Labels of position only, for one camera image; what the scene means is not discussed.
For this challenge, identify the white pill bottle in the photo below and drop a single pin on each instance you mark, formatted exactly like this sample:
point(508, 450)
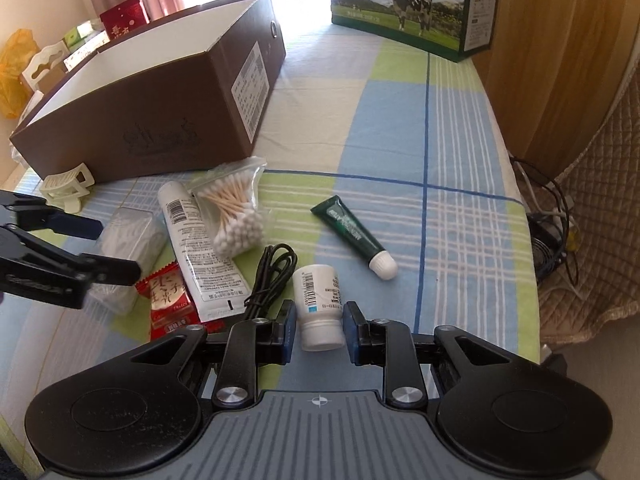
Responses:
point(317, 310)

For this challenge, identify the white squeeze tube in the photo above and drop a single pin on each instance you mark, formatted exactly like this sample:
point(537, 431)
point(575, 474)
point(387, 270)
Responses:
point(200, 260)

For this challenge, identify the milk carton with cow print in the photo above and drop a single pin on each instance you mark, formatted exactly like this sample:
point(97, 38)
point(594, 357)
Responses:
point(400, 0)

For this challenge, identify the white paper packet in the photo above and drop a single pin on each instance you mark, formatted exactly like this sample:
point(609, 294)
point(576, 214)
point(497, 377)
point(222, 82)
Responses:
point(82, 56)

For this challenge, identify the red gift bag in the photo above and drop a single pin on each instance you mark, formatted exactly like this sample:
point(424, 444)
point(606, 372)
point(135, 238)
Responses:
point(125, 15)

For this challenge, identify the yellow plastic bag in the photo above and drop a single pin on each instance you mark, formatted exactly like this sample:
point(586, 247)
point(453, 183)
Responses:
point(15, 75)

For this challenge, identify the red snack packet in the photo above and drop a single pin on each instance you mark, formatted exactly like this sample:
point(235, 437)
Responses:
point(170, 300)

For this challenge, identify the green tube with white cap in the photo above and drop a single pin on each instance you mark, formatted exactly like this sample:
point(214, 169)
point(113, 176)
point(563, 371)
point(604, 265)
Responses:
point(350, 230)

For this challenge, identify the beige quilted cover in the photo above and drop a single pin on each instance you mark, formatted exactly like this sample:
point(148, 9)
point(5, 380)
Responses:
point(600, 185)

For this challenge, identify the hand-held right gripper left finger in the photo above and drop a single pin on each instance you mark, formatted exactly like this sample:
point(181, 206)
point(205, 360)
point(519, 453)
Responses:
point(289, 332)

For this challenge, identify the clear plastic box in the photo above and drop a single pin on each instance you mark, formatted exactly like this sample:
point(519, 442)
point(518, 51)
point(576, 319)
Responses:
point(130, 235)

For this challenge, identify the green and white boxes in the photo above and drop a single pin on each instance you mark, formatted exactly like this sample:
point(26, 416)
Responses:
point(82, 34)

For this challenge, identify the bag of cotton swabs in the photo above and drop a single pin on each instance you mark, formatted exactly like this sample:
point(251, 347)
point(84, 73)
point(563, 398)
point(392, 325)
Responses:
point(235, 220)

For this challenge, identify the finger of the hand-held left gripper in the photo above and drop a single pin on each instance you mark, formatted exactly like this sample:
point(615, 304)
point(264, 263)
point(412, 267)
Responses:
point(75, 226)
point(115, 271)

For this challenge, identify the white hair claw clip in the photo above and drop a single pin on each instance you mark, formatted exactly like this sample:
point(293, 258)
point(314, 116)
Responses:
point(65, 185)

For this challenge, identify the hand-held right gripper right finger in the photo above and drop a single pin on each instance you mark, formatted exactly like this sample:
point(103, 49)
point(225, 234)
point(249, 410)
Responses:
point(352, 335)

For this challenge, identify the brown cardboard box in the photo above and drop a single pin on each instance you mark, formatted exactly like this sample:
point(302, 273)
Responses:
point(150, 110)

